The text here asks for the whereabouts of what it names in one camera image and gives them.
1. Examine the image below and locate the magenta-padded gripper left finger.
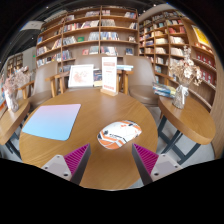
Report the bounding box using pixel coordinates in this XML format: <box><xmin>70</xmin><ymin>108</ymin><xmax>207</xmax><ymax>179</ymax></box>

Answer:
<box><xmin>41</xmin><ymin>143</ymin><xmax>92</xmax><ymax>186</ymax></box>

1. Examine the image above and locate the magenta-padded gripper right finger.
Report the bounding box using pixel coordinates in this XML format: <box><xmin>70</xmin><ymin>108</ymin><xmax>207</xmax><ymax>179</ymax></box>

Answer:
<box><xmin>131</xmin><ymin>143</ymin><xmax>184</xmax><ymax>186</ymax></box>

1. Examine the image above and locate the white orange patterned computer mouse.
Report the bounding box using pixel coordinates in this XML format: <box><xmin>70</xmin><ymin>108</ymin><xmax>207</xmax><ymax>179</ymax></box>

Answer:
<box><xmin>96</xmin><ymin>119</ymin><xmax>143</xmax><ymax>151</ymax></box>

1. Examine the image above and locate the blue pink gradient mouse pad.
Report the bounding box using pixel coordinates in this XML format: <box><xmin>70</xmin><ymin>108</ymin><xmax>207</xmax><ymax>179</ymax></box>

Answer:
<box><xmin>21</xmin><ymin>103</ymin><xmax>82</xmax><ymax>142</ymax></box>

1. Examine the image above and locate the round wooden side table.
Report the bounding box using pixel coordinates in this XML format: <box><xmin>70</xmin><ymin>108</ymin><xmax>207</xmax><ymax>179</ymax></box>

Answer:
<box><xmin>156</xmin><ymin>94</ymin><xmax>217</xmax><ymax>164</ymax></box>
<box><xmin>0</xmin><ymin>98</ymin><xmax>32</xmax><ymax>159</ymax></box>

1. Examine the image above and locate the blue magazine stack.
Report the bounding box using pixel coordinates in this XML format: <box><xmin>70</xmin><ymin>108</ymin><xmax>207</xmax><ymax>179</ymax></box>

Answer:
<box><xmin>152</xmin><ymin>82</ymin><xmax>177</xmax><ymax>99</ymax></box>

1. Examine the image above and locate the beige wooden armchair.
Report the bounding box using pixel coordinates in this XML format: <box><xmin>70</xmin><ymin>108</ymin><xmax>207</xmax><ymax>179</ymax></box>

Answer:
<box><xmin>123</xmin><ymin>54</ymin><xmax>161</xmax><ymax>108</ymax></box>
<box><xmin>28</xmin><ymin>60</ymin><xmax>61</xmax><ymax>108</ymax></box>
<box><xmin>45</xmin><ymin>54</ymin><xmax>134</xmax><ymax>98</ymax></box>

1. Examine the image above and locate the white framed red picture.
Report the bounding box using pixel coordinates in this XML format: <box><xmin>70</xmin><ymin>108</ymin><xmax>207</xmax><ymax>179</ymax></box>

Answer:
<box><xmin>67</xmin><ymin>63</ymin><xmax>95</xmax><ymax>89</ymax></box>

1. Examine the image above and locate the dark cover book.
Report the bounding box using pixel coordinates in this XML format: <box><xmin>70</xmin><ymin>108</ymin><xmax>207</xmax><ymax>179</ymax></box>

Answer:
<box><xmin>93</xmin><ymin>68</ymin><xmax>103</xmax><ymax>88</ymax></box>

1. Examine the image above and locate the white sign on wooden base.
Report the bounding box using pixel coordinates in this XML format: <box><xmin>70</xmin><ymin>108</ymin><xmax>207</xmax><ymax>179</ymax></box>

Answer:
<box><xmin>100</xmin><ymin>56</ymin><xmax>119</xmax><ymax>97</ymax></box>

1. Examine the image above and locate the light blue book stack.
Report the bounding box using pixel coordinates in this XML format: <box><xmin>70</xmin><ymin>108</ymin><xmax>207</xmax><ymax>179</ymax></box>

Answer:
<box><xmin>116</xmin><ymin>64</ymin><xmax>134</xmax><ymax>72</ymax></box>

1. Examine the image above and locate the small distant wooden bookshelf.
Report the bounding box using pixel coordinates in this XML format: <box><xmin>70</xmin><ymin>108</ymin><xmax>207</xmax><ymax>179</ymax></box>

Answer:
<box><xmin>6</xmin><ymin>52</ymin><xmax>24</xmax><ymax>78</ymax></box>

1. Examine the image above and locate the curved wooden bookshelf unit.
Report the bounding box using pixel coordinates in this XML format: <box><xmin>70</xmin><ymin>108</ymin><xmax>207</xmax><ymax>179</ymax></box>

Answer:
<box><xmin>138</xmin><ymin>8</ymin><xmax>218</xmax><ymax>111</ymax></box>

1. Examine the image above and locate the wide wooden bookshelf unit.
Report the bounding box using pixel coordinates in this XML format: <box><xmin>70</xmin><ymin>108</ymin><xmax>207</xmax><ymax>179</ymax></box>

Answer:
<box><xmin>34</xmin><ymin>4</ymin><xmax>140</xmax><ymax>73</ymax></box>

